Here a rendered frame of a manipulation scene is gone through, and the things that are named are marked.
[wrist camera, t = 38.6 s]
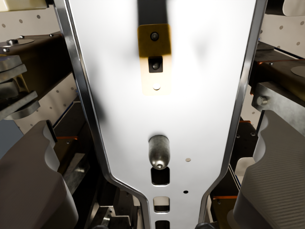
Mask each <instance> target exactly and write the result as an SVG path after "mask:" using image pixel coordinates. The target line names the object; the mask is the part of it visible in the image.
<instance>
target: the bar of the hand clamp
mask: <svg viewBox="0 0 305 229"><path fill-rule="evenodd" d="M26 71H27V68H26V66H25V64H20V65H18V66H16V67H14V68H12V69H9V70H5V71H1V72H0V83H2V82H4V81H6V80H8V79H11V78H13V77H15V76H17V75H20V74H22V73H24V72H26ZM18 96H19V97H18V98H16V99H13V100H7V99H2V100H0V121H1V120H2V119H4V118H6V117H7V116H9V115H10V114H12V113H14V112H15V111H16V110H18V109H20V108H21V107H23V106H24V105H26V104H27V103H29V102H30V101H32V100H34V99H35V98H37V97H38V95H37V93H36V91H35V90H32V91H31V92H29V93H20V94H19V95H18Z"/></svg>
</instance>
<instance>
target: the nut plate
mask: <svg viewBox="0 0 305 229"><path fill-rule="evenodd" d="M152 32H157V33H158V34H159V38H158V40H156V41H153V40H152V39H151V38H150V35H151V33H152ZM137 35H138V50H139V61H140V71H141V83H142V93H143V94H144V95H145V96H154V95H169V94H170V93H171V91H172V28H171V26H170V25H169V24H153V25H140V26H139V27H138V29H137ZM154 62H158V63H159V68H158V69H154V68H153V63H154ZM156 83H158V84H160V86H161V87H160V89H158V90H155V89H154V88H153V85H154V84H156Z"/></svg>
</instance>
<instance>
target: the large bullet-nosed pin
mask: <svg viewBox="0 0 305 229"><path fill-rule="evenodd" d="M170 157H171V154H170V144H169V139H168V138H167V137H166V136H163V135H155V136H153V137H152V138H151V139H150V140H149V149H148V158H149V162H150V164H151V165H152V167H153V168H155V169H158V170H162V169H164V168H166V167H167V166H168V164H169V162H170Z"/></svg>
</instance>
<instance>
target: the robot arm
mask: <svg viewBox="0 0 305 229"><path fill-rule="evenodd" d="M255 134H258V137H259V138H258V141H257V144H256V148H255V151H254V154H253V159H254V161H255V164H253V165H250V166H248V167H247V169H246V171H245V174H244V177H243V180H242V183H241V187H240V190H239V193H238V197H237V199H236V203H235V207H234V210H233V217H234V219H235V221H236V222H237V223H238V225H239V226H240V228H241V229H305V137H304V136H303V135H302V134H301V133H300V132H298V131H297V130H296V129H295V128H293V127H292V126H291V125H290V124H289V123H287V122H286V121H285V120H284V119H282V118H281V117H280V116H279V115H278V114H277V113H275V112H274V111H272V110H262V112H261V115H260V118H259V122H258V125H257V128H256V132H255ZM56 142H58V141H57V138H56V135H55V132H54V129H53V126H52V124H51V122H50V120H49V119H48V120H41V121H39V122H38V123H37V124H35V125H34V126H33V127H32V128H31V129H30V130H29V131H28V132H27V133H26V134H25V135H24V136H23V137H22V138H21V139H20V140H18V141H17V142H16V143H15V144H14V145H13V146H12V147H11V148H10V149H9V150H8V151H7V152H6V154H5V155H4V156H3V157H2V158H1V160H0V229H73V228H74V227H75V226H76V224H77V222H78V219H79V216H78V212H77V210H76V206H75V203H74V200H73V197H72V195H71V193H70V191H69V189H68V187H67V185H66V183H65V181H64V179H63V176H62V174H61V173H59V172H57V170H58V168H59V165H60V162H59V160H58V158H57V155H56V153H55V151H54V146H55V143H56Z"/></svg>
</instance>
